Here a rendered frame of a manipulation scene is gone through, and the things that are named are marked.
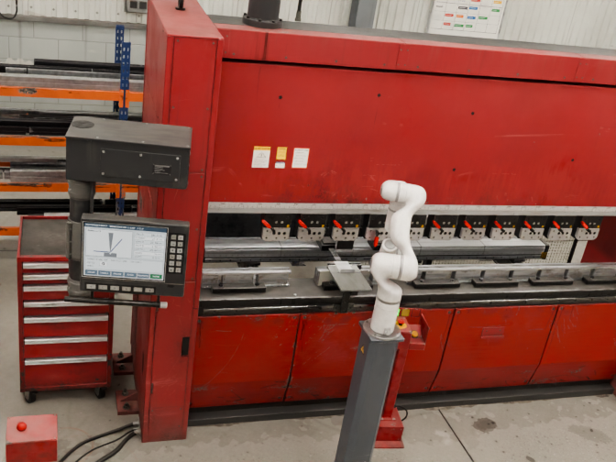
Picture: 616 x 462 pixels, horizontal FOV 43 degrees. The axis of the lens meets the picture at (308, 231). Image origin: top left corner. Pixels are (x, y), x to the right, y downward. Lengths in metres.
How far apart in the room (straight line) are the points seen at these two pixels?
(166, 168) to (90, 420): 1.97
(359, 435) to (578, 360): 1.88
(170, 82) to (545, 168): 2.26
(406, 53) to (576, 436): 2.73
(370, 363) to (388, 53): 1.55
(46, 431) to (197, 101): 1.56
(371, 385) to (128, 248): 1.44
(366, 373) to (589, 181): 1.85
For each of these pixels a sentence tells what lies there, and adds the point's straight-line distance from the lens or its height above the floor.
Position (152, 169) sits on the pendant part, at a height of 1.84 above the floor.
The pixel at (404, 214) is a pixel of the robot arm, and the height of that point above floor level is 1.58.
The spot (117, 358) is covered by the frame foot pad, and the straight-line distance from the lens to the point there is 5.19.
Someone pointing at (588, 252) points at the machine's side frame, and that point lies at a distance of 6.07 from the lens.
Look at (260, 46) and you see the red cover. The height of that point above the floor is 2.23.
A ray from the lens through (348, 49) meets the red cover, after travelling 3.93.
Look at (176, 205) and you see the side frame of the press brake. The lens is 3.81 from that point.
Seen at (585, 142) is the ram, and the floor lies 1.81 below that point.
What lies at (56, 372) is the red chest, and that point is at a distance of 4.73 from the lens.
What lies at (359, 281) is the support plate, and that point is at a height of 1.00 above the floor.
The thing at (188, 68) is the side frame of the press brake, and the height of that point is 2.16.
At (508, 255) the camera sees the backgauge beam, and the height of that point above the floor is 0.91.
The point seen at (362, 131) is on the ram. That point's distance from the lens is 4.12.
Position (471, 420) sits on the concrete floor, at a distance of 5.23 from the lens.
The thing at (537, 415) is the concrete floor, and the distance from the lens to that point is 5.47.
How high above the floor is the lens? 3.11
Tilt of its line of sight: 26 degrees down
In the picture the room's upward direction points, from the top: 9 degrees clockwise
